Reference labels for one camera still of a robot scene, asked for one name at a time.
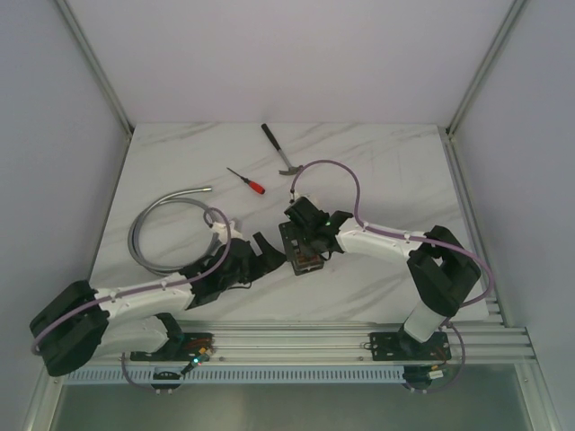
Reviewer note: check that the left aluminium frame post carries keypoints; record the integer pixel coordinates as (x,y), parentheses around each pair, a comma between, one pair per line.
(89,56)

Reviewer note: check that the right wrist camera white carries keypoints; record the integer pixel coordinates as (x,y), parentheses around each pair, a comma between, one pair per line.
(311,197)

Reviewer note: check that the aluminium front rail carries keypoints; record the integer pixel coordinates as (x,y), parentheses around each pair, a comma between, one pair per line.
(345,343)

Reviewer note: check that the right aluminium frame post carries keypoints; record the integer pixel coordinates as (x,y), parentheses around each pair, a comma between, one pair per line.
(489,61)

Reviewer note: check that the black fuse box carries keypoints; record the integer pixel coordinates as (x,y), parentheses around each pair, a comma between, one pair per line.
(303,264)

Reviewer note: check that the clear fuse box cover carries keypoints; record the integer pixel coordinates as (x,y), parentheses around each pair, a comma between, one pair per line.
(289,240)

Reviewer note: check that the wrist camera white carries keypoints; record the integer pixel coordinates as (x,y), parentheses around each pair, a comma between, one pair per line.
(225,231)
(311,197)

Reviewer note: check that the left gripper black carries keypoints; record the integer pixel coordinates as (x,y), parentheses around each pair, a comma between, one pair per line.
(253,263)

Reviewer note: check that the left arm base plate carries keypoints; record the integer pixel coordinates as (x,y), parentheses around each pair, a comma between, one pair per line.
(181,348)

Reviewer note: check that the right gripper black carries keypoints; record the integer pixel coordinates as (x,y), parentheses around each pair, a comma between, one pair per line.
(315,250)

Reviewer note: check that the red handled screwdriver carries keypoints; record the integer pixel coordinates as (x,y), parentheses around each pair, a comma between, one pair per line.
(256,187)

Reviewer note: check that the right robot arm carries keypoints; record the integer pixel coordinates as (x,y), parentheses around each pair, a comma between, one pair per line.
(442,271)

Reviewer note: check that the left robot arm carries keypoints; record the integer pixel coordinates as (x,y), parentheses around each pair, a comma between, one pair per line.
(83,322)

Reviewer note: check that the aluminium frame post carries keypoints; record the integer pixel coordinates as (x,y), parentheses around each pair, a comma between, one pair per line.
(89,56)
(489,61)

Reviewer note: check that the slotted cable duct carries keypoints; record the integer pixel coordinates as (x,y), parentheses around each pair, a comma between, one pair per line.
(107,374)

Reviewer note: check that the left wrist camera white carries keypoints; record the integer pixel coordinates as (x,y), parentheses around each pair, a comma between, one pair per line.
(225,231)

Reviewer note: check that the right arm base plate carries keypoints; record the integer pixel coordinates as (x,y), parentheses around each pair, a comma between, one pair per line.
(400,347)

